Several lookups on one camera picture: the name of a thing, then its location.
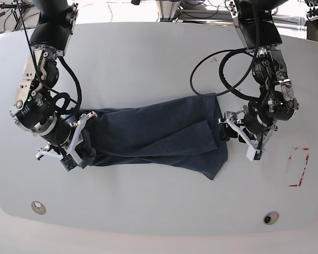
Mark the red tape rectangle marking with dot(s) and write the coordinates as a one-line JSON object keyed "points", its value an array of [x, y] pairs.
{"points": [[296, 166]]}

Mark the left table grommet hole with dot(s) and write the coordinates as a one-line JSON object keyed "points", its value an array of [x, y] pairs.
{"points": [[38, 208]]}

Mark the right table grommet hole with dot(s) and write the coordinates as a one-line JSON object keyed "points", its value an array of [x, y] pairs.
{"points": [[271, 218]]}

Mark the grey table leg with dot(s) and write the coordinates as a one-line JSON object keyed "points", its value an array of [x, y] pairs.
{"points": [[311, 31]]}

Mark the table grommet hole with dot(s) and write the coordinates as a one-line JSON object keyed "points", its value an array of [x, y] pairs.
{"points": [[271, 218], [38, 208]]}

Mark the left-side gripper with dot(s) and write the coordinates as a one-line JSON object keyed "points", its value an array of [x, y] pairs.
{"points": [[246, 126]]}

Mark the left-side wrist camera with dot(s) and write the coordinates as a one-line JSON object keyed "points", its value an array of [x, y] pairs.
{"points": [[258, 155]]}

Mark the right-side wrist camera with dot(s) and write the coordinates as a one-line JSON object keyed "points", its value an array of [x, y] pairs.
{"points": [[68, 162]]}

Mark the black tripod stand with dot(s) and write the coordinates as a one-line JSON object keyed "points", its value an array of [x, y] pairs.
{"points": [[11, 19]]}

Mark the dark blue T-shirt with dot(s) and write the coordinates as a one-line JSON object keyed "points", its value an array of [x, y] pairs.
{"points": [[181, 133]]}

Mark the metal frame post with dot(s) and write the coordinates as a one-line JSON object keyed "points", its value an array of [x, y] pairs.
{"points": [[167, 10]]}

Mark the left-side robot arm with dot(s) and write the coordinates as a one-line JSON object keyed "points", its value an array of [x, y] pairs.
{"points": [[254, 24]]}

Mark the right-side robot arm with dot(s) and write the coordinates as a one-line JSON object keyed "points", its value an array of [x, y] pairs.
{"points": [[38, 108]]}

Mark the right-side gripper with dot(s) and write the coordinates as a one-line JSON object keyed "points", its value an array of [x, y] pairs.
{"points": [[62, 137]]}

